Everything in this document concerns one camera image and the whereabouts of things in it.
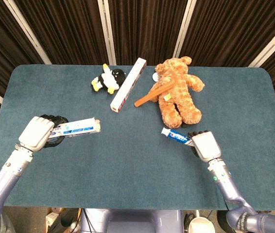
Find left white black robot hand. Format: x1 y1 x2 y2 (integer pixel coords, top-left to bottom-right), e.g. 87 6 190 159
18 114 69 153

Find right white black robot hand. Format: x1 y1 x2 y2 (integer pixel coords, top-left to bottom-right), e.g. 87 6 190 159
187 130 223 163

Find white blue toothpaste tube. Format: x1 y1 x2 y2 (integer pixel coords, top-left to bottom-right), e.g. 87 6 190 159
161 127 194 146

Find blue white toothpaste box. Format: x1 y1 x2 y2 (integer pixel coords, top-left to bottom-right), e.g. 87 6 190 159
48 116 102 139

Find small cardboard box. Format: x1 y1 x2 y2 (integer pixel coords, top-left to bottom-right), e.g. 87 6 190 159
45 211 63 229

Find brown teddy bear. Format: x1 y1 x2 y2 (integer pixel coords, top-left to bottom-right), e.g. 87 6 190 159
151 56 205 129

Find black trash bin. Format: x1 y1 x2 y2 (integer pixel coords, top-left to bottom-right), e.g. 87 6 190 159
216 210 228 230

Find wooden rolling pin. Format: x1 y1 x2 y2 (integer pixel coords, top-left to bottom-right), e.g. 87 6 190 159
134 81 177 107

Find white round bucket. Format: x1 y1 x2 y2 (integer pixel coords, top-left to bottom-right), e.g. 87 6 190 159
188 216 216 233

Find teal table cover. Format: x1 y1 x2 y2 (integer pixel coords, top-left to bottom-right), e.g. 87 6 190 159
0 64 275 211

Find black white penguin plush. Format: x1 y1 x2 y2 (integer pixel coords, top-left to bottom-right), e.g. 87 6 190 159
90 63 126 94

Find long white red carton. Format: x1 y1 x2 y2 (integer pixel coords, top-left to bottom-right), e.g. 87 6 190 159
110 57 147 114

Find lilac robot torso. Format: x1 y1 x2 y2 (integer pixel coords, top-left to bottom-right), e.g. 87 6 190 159
80 208 184 233

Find dark brown pleated curtain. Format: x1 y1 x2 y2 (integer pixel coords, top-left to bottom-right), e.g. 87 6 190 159
0 0 275 132

